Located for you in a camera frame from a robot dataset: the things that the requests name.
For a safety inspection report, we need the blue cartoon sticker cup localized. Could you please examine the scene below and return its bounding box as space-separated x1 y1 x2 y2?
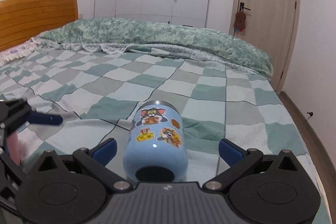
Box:
123 101 188 182

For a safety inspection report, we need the pink cup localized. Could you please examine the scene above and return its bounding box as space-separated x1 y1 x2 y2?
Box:
7 132 21 166

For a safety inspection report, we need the green checkered bed sheet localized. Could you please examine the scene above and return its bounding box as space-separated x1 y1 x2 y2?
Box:
1 46 331 223

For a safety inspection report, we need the floral lace-trimmed pillow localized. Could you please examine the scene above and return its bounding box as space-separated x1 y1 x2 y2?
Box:
0 38 41 67

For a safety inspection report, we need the orange wooden headboard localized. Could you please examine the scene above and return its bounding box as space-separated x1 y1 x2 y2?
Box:
0 0 79 51

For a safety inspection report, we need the green floral duvet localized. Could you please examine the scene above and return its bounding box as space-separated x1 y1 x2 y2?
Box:
36 18 273 80

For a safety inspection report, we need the beige wooden door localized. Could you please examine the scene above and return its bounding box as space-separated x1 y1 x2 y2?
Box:
230 0 300 93

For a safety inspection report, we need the brown plush on door handle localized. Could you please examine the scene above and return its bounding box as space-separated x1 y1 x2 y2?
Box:
234 11 247 31

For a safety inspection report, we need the black door handle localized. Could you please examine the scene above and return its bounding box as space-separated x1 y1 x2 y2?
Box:
239 2 251 12

